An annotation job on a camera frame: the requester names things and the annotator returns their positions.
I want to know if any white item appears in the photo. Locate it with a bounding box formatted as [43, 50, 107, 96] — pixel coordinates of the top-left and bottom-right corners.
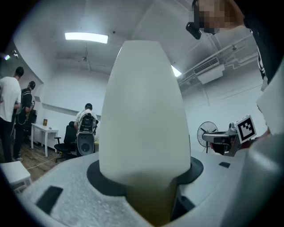
[98, 40, 192, 227]

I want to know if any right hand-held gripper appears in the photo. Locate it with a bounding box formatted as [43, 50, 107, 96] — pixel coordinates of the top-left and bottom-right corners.
[202, 115, 257, 156]

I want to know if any black head-mounted camera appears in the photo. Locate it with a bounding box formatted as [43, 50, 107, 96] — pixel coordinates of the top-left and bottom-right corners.
[185, 21, 203, 40]

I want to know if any white table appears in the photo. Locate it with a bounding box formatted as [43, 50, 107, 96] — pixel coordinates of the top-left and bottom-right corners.
[0, 161, 32, 192]

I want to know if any small ceiling light panel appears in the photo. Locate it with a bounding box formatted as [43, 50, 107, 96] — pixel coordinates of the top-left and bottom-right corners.
[170, 64, 182, 78]

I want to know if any white wall air conditioner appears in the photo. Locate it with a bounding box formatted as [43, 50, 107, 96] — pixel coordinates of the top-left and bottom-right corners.
[193, 63, 226, 85]

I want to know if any black office chair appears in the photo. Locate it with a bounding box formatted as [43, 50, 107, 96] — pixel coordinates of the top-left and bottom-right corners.
[54, 121, 79, 160]

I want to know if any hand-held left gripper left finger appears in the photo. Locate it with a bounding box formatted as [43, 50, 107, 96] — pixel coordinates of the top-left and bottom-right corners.
[20, 152, 154, 227]

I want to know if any grey and black backpack device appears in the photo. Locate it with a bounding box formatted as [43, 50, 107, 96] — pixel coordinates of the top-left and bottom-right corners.
[76, 113, 99, 157]

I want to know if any person's black shirt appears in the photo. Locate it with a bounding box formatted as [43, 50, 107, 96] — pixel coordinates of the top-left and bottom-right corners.
[242, 0, 284, 85]

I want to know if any long ceiling light panel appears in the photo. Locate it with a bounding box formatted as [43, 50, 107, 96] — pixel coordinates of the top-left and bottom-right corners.
[64, 32, 109, 44]

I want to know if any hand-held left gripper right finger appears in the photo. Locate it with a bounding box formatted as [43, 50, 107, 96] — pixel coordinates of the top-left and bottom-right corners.
[170, 150, 247, 227]

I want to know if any white desk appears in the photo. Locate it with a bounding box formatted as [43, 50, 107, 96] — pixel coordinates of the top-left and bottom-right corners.
[30, 122, 59, 157]

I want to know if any black standing fan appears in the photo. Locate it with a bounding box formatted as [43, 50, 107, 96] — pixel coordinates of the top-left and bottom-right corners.
[197, 121, 219, 154]

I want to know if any yellow floor cable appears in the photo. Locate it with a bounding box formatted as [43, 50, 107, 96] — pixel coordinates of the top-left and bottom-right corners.
[26, 152, 63, 171]

